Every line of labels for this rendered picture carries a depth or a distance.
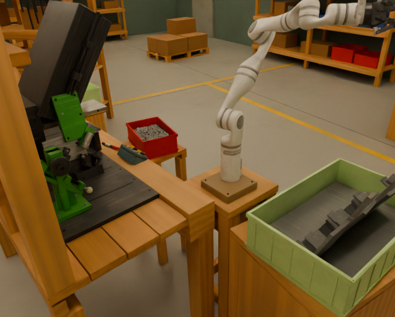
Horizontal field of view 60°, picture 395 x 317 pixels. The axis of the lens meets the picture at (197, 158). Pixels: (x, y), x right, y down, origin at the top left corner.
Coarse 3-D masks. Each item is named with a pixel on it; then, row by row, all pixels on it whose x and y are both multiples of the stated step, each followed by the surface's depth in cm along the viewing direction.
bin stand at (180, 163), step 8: (128, 144) 212; (184, 152) 204; (152, 160) 192; (160, 160) 194; (176, 160) 208; (184, 160) 208; (176, 168) 211; (184, 168) 210; (176, 176) 214; (184, 176) 213; (184, 240) 236; (160, 248) 222; (184, 248) 240; (160, 256) 226
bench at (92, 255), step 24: (0, 216) 139; (120, 216) 137; (144, 216) 136; (168, 216) 136; (0, 240) 232; (72, 240) 125; (96, 240) 125; (120, 240) 125; (144, 240) 124; (24, 264) 131; (72, 264) 115; (96, 264) 115; (120, 264) 119; (192, 264) 156; (72, 288) 108; (192, 288) 165; (72, 312) 113; (192, 312) 175
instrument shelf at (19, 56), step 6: (6, 42) 117; (12, 48) 106; (18, 48) 106; (12, 54) 100; (18, 54) 101; (24, 54) 102; (12, 60) 101; (18, 60) 102; (24, 60) 103; (30, 60) 104
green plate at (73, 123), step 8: (56, 96) 149; (64, 96) 151; (72, 96) 154; (56, 104) 150; (64, 104) 152; (72, 104) 154; (80, 104) 156; (56, 112) 150; (64, 112) 152; (72, 112) 154; (80, 112) 157; (64, 120) 153; (72, 120) 155; (80, 120) 157; (64, 128) 153; (72, 128) 155; (80, 128) 157; (64, 136) 154; (72, 136) 156; (80, 136) 158
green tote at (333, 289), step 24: (336, 168) 156; (360, 168) 149; (288, 192) 136; (312, 192) 150; (264, 216) 131; (264, 240) 121; (288, 240) 111; (288, 264) 115; (312, 264) 106; (384, 264) 111; (312, 288) 110; (336, 288) 102; (360, 288) 104; (336, 312) 104
